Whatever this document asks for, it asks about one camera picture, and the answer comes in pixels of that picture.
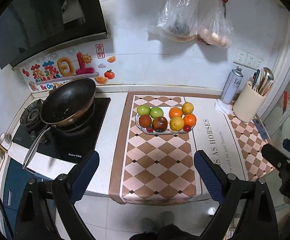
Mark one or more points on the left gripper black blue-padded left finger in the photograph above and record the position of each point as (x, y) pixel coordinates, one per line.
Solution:
(34, 221)

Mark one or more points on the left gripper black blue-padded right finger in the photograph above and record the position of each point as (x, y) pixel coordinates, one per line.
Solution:
(258, 219)

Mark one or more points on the small red cherry tomato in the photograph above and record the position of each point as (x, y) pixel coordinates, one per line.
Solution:
(186, 128)

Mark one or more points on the orange mandarin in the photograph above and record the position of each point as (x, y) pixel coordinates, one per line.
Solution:
(190, 119)
(175, 112)

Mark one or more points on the yellow lemon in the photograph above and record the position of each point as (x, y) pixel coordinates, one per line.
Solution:
(187, 108)
(176, 123)

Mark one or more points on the floral white glass plate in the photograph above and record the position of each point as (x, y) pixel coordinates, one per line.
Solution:
(165, 110)

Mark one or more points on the small red fruit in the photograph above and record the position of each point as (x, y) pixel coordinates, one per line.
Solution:
(150, 129)

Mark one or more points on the reddish brown persimmon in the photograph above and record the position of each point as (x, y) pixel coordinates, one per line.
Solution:
(145, 121)

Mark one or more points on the dark red apple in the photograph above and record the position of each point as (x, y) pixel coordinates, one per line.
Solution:
(160, 124)

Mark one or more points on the green apple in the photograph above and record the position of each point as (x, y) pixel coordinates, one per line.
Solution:
(156, 112)
(143, 110)

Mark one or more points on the blue cabinet front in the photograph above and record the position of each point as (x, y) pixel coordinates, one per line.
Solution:
(15, 182)

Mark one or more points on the cream utensil holder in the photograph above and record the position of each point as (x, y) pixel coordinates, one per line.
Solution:
(247, 103)

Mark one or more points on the black gas stove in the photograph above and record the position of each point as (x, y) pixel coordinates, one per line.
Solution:
(65, 144)

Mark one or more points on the utensils in holder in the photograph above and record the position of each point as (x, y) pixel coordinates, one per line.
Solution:
(262, 81)

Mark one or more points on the white crumpled cloth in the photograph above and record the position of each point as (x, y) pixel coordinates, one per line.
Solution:
(221, 107)

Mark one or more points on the white cup on stove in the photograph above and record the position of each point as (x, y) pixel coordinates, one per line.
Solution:
(5, 141)

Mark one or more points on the silver gas canister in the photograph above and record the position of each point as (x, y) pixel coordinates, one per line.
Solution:
(233, 82)

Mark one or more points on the checkered brown counter mat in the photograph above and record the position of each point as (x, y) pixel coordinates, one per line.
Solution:
(151, 169)

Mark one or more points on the clear plastic bag of eggs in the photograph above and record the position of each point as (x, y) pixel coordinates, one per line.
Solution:
(214, 27)

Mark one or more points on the clear plastic bag dark contents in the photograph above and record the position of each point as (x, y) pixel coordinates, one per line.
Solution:
(177, 21)

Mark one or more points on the black range hood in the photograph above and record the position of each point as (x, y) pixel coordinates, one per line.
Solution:
(33, 27)

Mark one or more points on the black wok with handle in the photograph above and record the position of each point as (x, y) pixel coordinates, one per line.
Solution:
(66, 108)

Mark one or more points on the white wall socket panel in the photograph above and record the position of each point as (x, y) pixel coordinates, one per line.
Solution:
(247, 60)

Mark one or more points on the colourful fruit wall sticker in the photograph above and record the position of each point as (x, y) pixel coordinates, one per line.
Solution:
(91, 60)

